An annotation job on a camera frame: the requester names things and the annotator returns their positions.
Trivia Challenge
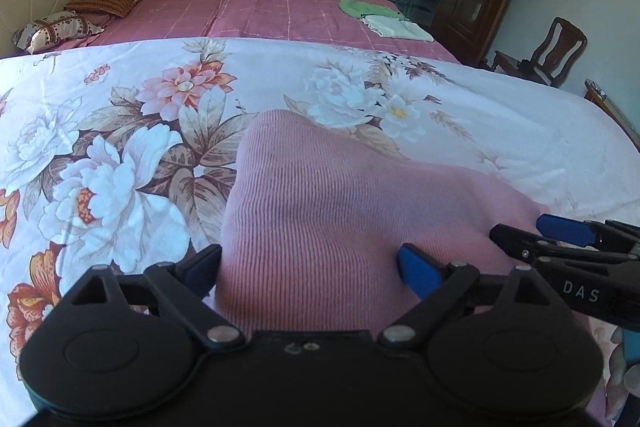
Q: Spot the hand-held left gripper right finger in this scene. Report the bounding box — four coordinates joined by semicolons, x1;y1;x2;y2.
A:
377;243;566;351

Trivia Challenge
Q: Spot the floral bed sheet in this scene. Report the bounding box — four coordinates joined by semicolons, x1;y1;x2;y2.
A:
0;37;640;427

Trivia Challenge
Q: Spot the green folded cloth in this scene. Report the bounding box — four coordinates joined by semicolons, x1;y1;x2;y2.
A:
338;0;401;20

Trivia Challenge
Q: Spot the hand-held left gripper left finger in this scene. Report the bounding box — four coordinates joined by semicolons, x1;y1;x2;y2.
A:
65;244;247;353

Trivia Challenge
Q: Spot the wooden furniture edge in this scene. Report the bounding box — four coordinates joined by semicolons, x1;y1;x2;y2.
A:
584;78;640;138

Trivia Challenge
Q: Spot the white folded cloth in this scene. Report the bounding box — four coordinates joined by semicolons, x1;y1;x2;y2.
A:
361;14;435;43

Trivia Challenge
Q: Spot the brown patterned pillow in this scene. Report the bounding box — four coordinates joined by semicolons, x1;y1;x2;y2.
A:
11;12;106;56

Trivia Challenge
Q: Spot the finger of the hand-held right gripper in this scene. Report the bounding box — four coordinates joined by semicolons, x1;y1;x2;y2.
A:
536;213;640;254
489;223;568;266

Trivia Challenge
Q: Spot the wooden chair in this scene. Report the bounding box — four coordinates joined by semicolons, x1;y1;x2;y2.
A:
482;17;589;88

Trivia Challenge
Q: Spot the pink knit sweater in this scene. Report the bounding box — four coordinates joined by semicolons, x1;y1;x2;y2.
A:
215;109;592;344

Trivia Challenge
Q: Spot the pink checked bedspread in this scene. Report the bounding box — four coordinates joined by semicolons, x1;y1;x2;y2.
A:
47;0;462;66

